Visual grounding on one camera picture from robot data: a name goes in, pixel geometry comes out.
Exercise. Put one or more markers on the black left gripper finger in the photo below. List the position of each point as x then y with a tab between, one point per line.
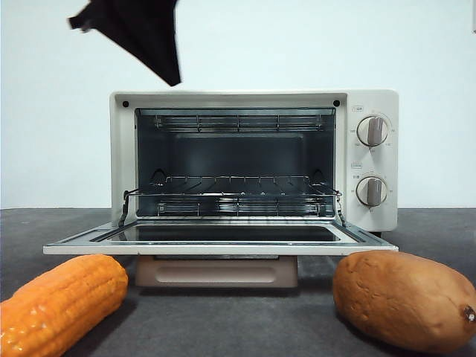
148	33

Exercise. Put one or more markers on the cream Toshiba toaster oven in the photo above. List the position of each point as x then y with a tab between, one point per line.
372	100

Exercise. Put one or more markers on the large temperature knob with beige grip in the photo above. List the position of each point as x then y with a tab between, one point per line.
372	130

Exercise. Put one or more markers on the small timer knob with beige grip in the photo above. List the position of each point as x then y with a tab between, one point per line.
371	190

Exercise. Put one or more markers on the orange corn cob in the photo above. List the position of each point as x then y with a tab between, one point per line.
63	301

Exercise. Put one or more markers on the brown sweet potato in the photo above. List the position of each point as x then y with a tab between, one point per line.
401	297

